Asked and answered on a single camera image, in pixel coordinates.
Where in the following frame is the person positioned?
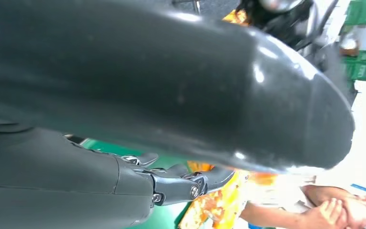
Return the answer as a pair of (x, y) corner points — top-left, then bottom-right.
(239, 177), (366, 229)

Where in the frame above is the yellow taped cardboard sheet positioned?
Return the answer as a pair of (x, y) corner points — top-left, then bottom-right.
(177, 170), (252, 229)

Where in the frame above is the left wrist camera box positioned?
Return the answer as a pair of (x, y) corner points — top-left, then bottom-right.
(320, 44), (359, 105)

